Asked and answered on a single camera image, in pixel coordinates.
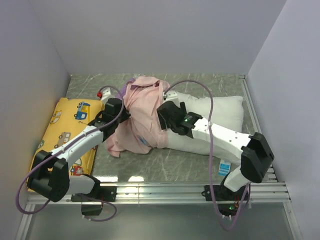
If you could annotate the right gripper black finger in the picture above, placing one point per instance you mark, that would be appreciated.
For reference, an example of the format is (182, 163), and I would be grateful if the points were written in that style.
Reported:
(182, 107)
(162, 121)

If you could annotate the purple princess print pillowcase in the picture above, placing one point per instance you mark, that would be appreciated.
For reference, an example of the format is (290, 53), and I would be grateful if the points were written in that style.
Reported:
(128, 89)

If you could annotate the yellow car print pillow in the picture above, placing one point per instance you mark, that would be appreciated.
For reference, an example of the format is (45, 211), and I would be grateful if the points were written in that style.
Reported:
(70, 117)

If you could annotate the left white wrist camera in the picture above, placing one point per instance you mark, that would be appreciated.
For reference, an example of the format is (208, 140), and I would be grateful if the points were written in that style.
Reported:
(104, 94)

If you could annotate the aluminium rail frame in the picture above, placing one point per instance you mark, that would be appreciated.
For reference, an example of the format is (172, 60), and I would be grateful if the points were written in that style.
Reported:
(182, 193)

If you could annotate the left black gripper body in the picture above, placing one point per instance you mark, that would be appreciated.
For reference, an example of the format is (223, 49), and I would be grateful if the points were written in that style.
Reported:
(122, 117)

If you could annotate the white pillow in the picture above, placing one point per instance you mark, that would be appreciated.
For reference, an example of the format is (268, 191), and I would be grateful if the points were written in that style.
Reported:
(227, 112)

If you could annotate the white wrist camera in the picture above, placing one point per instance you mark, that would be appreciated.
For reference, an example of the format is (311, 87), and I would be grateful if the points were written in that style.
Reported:
(171, 96)
(104, 94)

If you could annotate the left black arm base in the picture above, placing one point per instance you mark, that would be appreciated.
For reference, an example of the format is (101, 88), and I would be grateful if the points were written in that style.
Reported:
(92, 203)

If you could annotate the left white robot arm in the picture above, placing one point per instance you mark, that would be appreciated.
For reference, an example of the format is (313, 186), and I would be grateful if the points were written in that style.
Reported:
(50, 173)

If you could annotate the pink pillowcase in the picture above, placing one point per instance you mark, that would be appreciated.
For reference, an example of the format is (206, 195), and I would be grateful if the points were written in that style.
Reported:
(141, 132)

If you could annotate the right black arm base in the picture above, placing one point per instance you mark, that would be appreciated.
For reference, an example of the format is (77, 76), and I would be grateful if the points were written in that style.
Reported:
(225, 195)

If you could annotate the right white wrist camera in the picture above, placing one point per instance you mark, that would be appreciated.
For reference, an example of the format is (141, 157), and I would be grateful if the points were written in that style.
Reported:
(171, 96)

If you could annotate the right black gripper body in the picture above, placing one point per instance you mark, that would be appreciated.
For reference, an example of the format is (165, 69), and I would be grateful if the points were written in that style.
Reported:
(172, 127)

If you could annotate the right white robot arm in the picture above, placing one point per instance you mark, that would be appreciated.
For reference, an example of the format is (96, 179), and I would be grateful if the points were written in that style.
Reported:
(193, 133)

